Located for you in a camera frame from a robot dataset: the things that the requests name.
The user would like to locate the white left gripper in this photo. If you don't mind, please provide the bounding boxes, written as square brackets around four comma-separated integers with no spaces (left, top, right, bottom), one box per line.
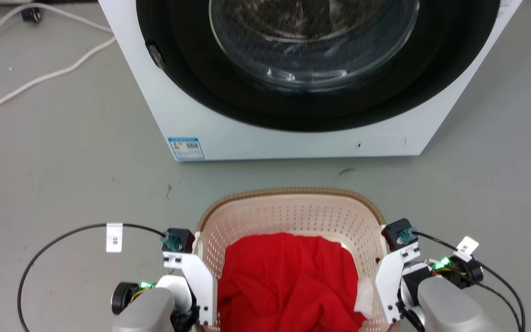
[163,251,215,326]

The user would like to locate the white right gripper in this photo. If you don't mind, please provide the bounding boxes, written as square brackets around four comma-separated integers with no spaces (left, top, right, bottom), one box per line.
[375,243,421,324]

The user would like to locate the beige plastic laundry basket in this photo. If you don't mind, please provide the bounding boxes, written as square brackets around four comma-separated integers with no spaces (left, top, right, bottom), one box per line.
[195,187,402,332]

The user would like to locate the white cloth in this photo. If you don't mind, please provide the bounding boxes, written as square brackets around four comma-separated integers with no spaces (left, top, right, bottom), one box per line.
[353,276,376,320]

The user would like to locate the red garment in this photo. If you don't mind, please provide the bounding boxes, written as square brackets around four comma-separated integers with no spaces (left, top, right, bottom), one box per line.
[217,232,367,332]

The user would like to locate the blue energy label sticker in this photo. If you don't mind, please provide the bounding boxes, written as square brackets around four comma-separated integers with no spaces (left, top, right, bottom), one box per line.
[167,136,206,161]

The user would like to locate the white washing machine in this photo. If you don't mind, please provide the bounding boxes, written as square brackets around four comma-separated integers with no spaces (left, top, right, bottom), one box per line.
[98,0,523,162]

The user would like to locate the black round washer door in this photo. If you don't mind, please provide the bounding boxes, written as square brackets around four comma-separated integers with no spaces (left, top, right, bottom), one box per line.
[136,0,501,132]

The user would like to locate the black power plug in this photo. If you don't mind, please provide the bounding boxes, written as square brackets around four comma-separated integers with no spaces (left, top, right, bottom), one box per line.
[20,6,43,24]

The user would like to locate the white cable tag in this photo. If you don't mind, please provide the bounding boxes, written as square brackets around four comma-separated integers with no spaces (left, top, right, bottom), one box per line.
[106,223,124,253]
[455,236,480,262]

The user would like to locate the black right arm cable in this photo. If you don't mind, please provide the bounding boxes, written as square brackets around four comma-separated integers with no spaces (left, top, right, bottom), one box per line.
[414,231,526,332]

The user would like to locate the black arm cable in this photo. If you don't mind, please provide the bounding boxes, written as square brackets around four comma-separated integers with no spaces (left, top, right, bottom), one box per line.
[414,231,526,332]
[17,223,166,332]

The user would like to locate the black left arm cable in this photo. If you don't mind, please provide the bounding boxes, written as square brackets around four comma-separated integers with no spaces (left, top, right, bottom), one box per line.
[17,223,166,332]

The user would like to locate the white floor cable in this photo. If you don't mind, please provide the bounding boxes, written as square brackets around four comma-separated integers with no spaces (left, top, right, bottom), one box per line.
[0,3,118,117]

